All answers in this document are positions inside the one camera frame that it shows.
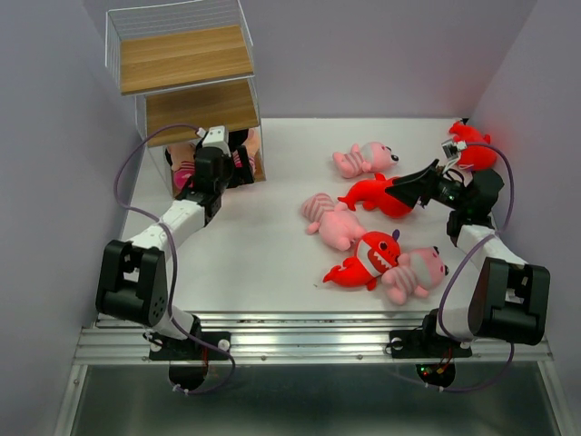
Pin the large pink striped pig plush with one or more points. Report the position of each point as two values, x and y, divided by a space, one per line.
335 223

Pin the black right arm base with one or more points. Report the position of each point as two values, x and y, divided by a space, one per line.
437 353

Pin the white wire wooden shelf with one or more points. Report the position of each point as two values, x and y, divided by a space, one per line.
186 63

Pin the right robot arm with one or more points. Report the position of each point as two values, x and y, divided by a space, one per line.
510 298

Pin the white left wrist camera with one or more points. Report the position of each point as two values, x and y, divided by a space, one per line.
217 137

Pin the boy doll magenta striped shirt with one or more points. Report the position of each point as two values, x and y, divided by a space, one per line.
251 140

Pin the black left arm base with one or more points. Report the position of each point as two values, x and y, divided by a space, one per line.
189 372

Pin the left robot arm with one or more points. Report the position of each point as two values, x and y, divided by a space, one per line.
138 276

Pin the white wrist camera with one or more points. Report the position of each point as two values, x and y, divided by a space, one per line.
217 137
453 150

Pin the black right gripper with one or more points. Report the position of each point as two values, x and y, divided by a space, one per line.
408 187

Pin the red whale plush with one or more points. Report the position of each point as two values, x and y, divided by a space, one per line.
372 194

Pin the red plush far corner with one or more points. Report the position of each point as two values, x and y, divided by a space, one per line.
476 156

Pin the boy doll magenta pants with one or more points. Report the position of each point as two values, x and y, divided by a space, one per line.
180 157

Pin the red shark plush open mouth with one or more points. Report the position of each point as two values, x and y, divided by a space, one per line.
374 254

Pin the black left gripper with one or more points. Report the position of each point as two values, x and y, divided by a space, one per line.
241 175

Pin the pink pig plush bottom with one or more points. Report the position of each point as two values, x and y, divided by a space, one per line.
418 273

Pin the pink pig plush top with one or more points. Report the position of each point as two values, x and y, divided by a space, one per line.
371 157

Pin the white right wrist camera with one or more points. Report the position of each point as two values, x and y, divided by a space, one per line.
453 150

